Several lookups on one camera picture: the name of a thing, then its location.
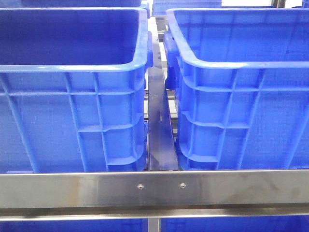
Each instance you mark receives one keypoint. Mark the blue plastic crate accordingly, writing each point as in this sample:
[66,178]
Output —
[72,86]
[242,84]

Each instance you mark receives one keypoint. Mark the stainless steel rack frame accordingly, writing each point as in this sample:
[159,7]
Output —
[163,190]

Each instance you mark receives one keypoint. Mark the blue crate lower left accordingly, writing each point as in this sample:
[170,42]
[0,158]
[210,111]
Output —
[108,225]

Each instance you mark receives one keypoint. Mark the blue plastic crate right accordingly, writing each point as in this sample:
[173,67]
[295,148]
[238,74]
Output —
[242,84]

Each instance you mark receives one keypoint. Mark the blue plastic crate left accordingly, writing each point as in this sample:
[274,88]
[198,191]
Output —
[72,86]

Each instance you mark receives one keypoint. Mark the blue crate lower right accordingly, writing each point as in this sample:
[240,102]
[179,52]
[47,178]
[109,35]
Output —
[237,224]

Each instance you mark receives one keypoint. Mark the blue crate back middle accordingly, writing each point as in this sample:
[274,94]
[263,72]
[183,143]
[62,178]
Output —
[160,6]

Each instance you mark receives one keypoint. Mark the blue crate back left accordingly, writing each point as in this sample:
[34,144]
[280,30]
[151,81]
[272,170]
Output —
[85,3]

